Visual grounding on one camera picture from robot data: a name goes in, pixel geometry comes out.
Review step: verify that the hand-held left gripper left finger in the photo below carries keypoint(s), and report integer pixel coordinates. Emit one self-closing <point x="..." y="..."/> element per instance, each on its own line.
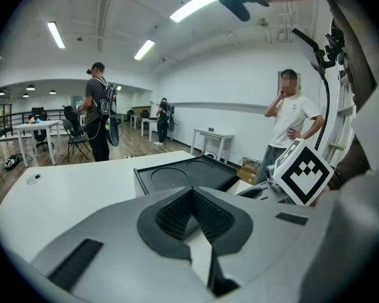
<point x="113" y="248"/>

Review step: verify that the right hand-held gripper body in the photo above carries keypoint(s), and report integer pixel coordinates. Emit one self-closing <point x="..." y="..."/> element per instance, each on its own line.
<point x="306" y="172"/>

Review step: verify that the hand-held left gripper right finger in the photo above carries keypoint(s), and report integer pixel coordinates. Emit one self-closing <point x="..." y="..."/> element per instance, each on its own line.
<point x="265" y="248"/>

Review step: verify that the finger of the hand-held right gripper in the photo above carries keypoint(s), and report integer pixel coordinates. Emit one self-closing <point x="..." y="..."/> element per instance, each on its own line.
<point x="251" y="192"/>

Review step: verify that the black drawer box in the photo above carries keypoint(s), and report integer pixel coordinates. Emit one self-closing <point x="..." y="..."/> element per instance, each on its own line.
<point x="189" y="172"/>

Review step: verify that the person's right forearm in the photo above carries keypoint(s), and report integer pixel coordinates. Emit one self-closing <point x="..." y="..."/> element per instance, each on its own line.
<point x="350" y="163"/>

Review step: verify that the cardboard box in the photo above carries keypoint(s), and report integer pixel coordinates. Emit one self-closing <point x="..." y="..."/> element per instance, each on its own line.
<point x="248" y="174"/>

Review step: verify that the white round appliance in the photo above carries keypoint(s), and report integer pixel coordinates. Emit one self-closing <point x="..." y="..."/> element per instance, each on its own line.
<point x="211" y="155"/>

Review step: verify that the aluminium ladder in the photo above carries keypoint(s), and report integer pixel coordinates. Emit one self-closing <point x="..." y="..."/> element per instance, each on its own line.
<point x="344" y="122"/>

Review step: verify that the white side table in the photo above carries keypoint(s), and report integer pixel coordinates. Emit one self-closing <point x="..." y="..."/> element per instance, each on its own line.
<point x="213" y="134"/>

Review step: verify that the person's torso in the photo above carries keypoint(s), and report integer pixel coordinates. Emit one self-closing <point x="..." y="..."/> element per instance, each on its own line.
<point x="372" y="131"/>

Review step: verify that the black folding chair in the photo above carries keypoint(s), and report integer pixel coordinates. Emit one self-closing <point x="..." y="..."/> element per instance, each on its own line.
<point x="74" y="137"/>

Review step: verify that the white desk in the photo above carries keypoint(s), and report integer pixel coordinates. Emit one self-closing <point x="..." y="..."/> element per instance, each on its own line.
<point x="146" y="119"/>
<point x="38" y="125"/>

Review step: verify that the black and white headset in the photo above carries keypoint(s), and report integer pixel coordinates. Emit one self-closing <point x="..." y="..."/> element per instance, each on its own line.
<point x="12" y="162"/>

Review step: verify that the black office chair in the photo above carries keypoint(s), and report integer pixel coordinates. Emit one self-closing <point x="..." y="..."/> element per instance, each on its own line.
<point x="39" y="112"/>

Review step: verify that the black railing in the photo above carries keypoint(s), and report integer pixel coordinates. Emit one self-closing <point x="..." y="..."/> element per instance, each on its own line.
<point x="19" y="115"/>

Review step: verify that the grey wall trunking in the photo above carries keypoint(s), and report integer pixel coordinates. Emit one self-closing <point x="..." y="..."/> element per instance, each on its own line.
<point x="224" y="106"/>

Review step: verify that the black head-worn camera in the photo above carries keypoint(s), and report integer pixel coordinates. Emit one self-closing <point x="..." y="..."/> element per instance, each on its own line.
<point x="237" y="2"/>

